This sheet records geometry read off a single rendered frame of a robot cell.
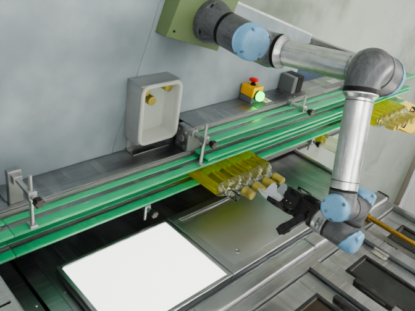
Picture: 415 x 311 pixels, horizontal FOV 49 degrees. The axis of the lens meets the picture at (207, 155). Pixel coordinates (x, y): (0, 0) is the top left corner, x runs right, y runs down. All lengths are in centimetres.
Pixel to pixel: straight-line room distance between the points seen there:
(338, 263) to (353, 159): 58
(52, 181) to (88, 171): 12
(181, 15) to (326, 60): 48
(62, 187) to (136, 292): 39
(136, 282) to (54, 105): 59
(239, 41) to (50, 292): 94
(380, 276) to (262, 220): 45
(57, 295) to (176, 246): 40
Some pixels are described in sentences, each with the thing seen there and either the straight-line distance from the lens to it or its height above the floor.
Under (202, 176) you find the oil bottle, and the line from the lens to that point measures 167.
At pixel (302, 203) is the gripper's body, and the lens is 149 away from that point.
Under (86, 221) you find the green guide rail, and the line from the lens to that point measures 149.
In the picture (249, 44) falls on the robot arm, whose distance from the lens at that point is 148.
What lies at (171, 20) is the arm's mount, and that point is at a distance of 153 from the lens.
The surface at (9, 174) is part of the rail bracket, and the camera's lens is 136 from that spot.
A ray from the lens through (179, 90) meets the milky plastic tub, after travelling 162.
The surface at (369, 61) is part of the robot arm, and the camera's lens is 130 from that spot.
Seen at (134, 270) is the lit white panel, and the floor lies 113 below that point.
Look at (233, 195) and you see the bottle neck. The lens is 161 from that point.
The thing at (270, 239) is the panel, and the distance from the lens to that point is 167.
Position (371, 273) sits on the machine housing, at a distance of 178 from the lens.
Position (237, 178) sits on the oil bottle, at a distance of 167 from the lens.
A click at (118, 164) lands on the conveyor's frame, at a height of 83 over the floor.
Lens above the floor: 193
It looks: 35 degrees down
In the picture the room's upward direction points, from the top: 123 degrees clockwise
